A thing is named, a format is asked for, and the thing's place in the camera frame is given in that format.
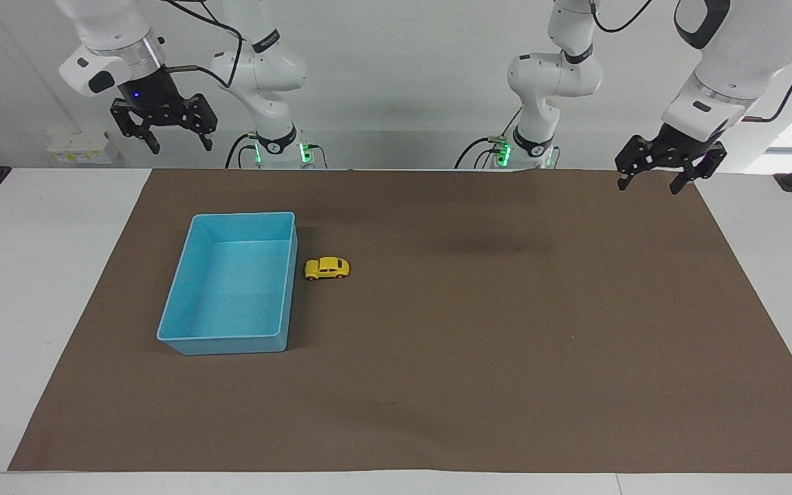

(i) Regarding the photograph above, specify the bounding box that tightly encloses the yellow toy beetle car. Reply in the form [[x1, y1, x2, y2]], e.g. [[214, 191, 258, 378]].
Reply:
[[303, 256, 351, 282]]

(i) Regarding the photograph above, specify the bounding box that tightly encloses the light blue plastic bin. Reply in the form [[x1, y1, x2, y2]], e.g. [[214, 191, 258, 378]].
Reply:
[[156, 211, 299, 356]]

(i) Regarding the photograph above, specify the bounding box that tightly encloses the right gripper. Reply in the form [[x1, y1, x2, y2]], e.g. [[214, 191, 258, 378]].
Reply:
[[109, 65, 219, 155]]

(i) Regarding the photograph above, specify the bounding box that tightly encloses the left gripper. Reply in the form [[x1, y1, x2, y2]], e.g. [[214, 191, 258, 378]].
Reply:
[[614, 122, 727, 196]]

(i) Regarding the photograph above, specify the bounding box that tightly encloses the white wall socket box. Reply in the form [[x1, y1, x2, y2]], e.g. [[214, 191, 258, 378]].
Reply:
[[47, 130, 122, 165]]

